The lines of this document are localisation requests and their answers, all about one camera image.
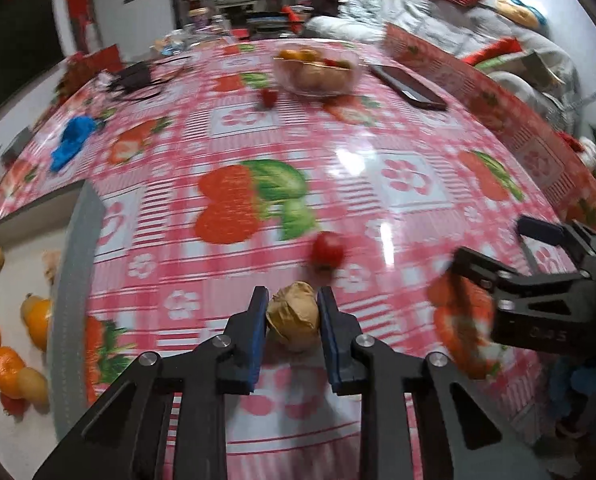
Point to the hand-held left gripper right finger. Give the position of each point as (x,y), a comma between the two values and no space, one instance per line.
(329,347)

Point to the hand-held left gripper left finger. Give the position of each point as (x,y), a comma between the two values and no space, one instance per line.
(255,345)

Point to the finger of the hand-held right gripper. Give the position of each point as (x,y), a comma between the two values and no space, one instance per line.
(528,290)
(543,232)

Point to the tan walnut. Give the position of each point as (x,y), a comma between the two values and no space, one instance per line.
(294,321)
(52,265)

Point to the white tray with grey rim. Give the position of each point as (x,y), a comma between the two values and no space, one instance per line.
(75,285)

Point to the smooth orange with stem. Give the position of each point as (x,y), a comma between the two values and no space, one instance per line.
(40,327)

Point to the strawberry print tablecloth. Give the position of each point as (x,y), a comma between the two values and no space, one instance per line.
(378,200)

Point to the sofa with grey bedding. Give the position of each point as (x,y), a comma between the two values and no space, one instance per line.
(528,55)

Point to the red green cushion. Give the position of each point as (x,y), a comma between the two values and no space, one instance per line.
(493,52)

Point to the black smartphone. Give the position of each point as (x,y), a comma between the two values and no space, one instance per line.
(408,87)

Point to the yellow blue cushion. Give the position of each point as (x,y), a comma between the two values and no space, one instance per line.
(520,10)

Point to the clear glass bowl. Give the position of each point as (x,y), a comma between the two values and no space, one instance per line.
(350,77)

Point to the small red cherry tomato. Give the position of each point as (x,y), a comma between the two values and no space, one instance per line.
(268,96)

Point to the red fruit in glass bowl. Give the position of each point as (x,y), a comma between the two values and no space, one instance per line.
(334,63)

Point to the blue cloth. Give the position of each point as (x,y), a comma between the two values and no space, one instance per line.
(72,140)

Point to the orange in glass bowl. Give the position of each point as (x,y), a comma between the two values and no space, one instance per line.
(290,54)

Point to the black power adapter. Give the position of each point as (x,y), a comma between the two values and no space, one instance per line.
(135,75)

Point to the clear plastic bags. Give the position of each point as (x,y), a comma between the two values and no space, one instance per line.
(177,42)

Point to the dark jacket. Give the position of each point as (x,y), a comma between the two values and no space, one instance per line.
(328,0)

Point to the red box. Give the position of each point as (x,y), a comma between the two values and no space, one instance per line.
(105,59)

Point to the clear jar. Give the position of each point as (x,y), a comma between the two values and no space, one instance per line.
(221,22)

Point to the red snack bag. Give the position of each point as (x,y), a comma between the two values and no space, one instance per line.
(292,15)

